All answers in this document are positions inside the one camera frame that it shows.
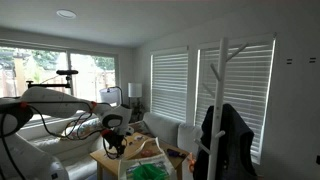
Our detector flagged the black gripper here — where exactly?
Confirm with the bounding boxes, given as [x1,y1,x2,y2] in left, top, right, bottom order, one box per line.
[101,129,129,160]

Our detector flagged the wooden coffee table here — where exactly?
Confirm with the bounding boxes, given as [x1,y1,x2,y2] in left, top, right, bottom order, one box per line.
[89,131,191,180]

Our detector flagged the small items on table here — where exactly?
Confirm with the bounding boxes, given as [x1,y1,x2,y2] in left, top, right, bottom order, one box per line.
[128,134,146,147]

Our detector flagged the orange toy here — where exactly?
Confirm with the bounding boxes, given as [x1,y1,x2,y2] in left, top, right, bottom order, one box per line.
[140,149,155,159]

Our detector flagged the small patterned cushion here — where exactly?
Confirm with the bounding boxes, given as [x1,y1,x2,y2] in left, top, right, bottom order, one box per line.
[129,120,152,136]

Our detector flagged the floral patterned pillow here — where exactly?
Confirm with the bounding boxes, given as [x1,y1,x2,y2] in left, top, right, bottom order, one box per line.
[60,117,105,141]

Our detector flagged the white sofa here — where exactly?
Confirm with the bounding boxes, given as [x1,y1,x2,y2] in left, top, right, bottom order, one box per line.
[16,111,203,180]

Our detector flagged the arc lamp with pale shade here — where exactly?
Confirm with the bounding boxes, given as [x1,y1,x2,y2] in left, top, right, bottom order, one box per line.
[98,85,124,107]

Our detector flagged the white shade floor lamp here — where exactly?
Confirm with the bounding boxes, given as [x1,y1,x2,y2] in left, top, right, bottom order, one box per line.
[127,82,144,114]

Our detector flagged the orange object beside table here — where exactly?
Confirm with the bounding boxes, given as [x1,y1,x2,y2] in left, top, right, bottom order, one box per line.
[187,156,197,173]

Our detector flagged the narrow white window blind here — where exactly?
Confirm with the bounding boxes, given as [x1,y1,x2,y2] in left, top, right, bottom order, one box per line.
[150,49,189,123]

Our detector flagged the white coat rack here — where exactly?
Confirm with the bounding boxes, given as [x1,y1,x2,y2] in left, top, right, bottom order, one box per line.
[194,37,250,180]

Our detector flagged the black jacket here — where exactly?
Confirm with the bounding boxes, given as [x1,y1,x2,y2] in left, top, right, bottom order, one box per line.
[192,103,258,180]

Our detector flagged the wide white window blind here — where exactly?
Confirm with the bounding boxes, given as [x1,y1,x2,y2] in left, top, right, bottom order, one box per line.
[194,39,276,164]

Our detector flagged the round ceiling light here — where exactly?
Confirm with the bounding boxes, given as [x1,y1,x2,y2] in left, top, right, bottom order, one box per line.
[55,8,78,20]

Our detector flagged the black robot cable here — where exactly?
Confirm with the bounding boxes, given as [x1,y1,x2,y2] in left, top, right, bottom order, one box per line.
[0,100,111,180]

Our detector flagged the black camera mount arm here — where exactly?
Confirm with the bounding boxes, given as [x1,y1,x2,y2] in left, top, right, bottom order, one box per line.
[25,74,73,90]

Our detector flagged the black stereo camera bar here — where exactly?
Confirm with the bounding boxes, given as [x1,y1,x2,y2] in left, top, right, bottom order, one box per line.
[55,69,80,76]

